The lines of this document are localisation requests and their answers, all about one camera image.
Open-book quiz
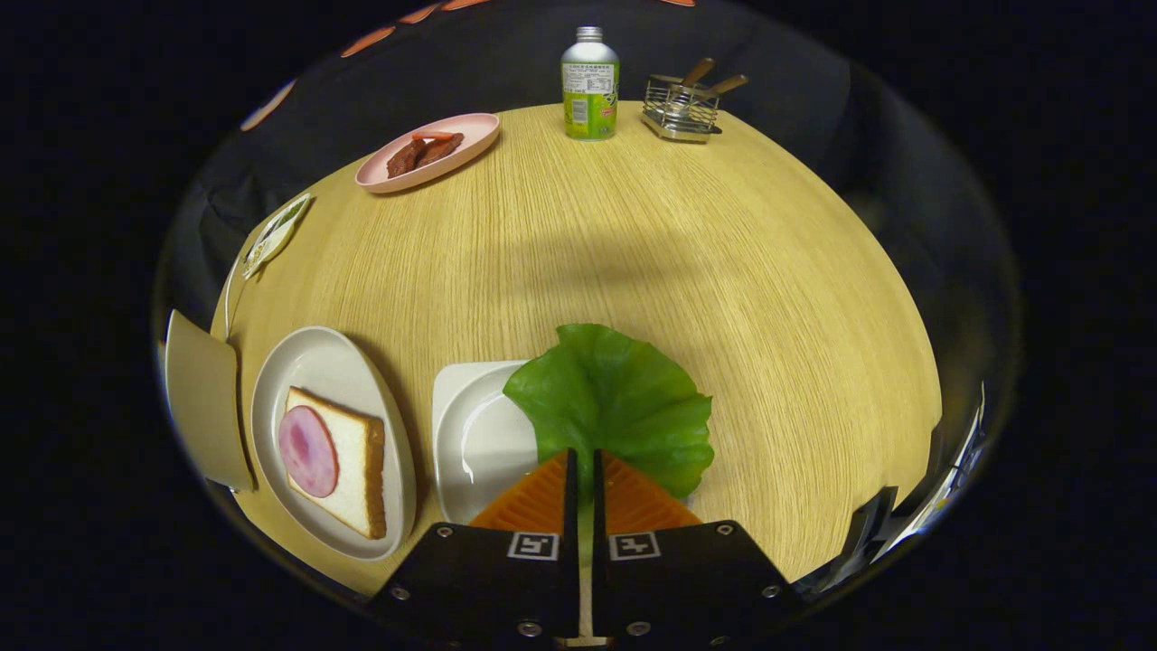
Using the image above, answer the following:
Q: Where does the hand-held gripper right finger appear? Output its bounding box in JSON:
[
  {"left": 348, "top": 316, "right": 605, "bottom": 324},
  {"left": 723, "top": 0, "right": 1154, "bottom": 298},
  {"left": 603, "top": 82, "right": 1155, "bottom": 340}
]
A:
[{"left": 591, "top": 448, "right": 807, "bottom": 651}]

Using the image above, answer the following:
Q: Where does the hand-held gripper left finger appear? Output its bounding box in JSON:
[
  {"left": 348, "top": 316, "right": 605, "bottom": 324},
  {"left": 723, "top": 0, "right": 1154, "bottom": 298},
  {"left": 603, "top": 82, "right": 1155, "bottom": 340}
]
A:
[{"left": 364, "top": 448, "right": 581, "bottom": 651}]

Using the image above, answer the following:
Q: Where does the green lettuce leaf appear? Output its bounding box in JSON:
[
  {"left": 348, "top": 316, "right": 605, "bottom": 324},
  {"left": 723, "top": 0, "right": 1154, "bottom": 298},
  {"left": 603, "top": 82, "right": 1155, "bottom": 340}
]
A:
[{"left": 503, "top": 323, "right": 715, "bottom": 500}]

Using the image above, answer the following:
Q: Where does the square white plate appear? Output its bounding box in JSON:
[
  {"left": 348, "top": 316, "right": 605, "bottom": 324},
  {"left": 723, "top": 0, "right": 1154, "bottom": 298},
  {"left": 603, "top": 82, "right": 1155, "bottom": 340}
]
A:
[{"left": 432, "top": 360, "right": 543, "bottom": 525}]

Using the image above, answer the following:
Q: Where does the white bread slice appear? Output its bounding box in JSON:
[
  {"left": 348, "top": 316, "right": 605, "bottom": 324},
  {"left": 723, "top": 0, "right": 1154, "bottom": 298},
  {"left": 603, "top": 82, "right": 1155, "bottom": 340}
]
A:
[{"left": 285, "top": 386, "right": 388, "bottom": 541}]

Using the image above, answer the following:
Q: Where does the pink ham slice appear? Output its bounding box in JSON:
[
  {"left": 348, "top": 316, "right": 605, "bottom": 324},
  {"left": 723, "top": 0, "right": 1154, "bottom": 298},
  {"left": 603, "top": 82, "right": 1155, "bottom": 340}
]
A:
[{"left": 278, "top": 405, "right": 339, "bottom": 498}]

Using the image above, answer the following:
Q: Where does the round white plate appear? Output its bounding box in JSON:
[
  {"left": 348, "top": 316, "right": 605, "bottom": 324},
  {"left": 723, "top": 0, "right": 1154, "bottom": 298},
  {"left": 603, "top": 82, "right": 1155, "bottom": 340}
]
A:
[{"left": 250, "top": 325, "right": 418, "bottom": 561}]

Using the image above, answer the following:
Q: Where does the brown meat piece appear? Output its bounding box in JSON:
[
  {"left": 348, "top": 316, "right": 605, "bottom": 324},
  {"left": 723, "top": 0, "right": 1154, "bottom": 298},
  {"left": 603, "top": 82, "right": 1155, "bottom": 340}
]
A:
[
  {"left": 416, "top": 133, "right": 466, "bottom": 168},
  {"left": 387, "top": 137, "right": 426, "bottom": 179}
]

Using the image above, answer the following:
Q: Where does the green metal bottle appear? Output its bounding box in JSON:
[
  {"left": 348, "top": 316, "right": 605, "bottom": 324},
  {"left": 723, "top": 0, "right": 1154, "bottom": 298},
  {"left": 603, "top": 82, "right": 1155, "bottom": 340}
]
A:
[{"left": 560, "top": 26, "right": 621, "bottom": 141}]

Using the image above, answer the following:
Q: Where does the pink plate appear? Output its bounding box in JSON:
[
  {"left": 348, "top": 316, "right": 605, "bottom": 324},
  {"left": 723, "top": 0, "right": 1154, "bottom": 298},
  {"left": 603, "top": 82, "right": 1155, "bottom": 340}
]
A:
[{"left": 354, "top": 112, "right": 501, "bottom": 194}]

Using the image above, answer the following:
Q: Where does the cream toaster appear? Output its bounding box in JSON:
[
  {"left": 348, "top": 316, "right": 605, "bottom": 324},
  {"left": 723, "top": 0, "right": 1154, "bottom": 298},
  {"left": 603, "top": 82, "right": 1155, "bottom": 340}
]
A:
[{"left": 163, "top": 309, "right": 257, "bottom": 494}]

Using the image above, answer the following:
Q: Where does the white divided grain tray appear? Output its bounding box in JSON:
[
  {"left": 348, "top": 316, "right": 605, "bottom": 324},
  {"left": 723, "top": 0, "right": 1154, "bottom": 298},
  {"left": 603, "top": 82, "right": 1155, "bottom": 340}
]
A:
[{"left": 240, "top": 193, "right": 314, "bottom": 279}]

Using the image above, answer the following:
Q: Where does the wire basket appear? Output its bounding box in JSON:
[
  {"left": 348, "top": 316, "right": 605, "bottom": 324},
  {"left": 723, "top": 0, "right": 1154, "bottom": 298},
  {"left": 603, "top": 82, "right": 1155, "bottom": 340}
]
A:
[{"left": 642, "top": 74, "right": 724, "bottom": 144}]

